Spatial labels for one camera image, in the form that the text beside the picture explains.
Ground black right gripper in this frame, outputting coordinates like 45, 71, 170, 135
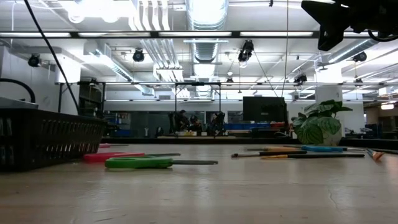
300, 0, 398, 52

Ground gold ferrule black paintbrush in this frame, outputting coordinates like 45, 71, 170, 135
260, 152, 366, 160

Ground green scissors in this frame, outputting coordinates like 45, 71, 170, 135
104, 155, 219, 170

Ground black ceiling spot lamp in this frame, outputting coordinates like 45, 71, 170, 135
27, 53, 42, 68
237, 39, 255, 63
132, 49, 146, 63
352, 50, 368, 63
293, 73, 308, 85

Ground white column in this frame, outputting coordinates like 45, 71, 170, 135
315, 67, 344, 138

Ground black light bar crossbeam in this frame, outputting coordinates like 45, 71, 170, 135
0, 30, 398, 39

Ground potted green striped plant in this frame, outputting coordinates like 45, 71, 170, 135
290, 99, 354, 147

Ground black monitor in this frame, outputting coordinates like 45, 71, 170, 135
242, 96, 287, 123

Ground blue scissors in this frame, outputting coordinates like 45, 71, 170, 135
300, 144, 348, 153

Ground blue storage bins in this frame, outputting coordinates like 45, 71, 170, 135
224, 123, 272, 131

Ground orange scissors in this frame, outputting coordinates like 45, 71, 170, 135
247, 146, 302, 153

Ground silver ferrule black paintbrush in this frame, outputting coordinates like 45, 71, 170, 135
230, 150, 308, 159

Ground person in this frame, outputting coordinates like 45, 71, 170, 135
188, 114, 203, 133
175, 109, 188, 132

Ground dark shelf unit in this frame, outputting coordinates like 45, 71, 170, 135
77, 81, 106, 138

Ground pink scissors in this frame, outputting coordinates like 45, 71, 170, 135
98, 142, 129, 149

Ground red scissors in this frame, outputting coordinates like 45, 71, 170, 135
83, 151, 182, 164

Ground black mesh basket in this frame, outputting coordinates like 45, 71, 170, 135
0, 108, 109, 174

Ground silver ventilation duct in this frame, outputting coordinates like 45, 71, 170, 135
185, 0, 229, 65

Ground black background rig frame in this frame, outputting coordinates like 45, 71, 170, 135
174, 81, 222, 138

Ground black cable at frame corner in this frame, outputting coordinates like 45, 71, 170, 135
23, 0, 81, 115

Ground black curved hose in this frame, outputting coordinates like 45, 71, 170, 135
0, 78, 36, 103

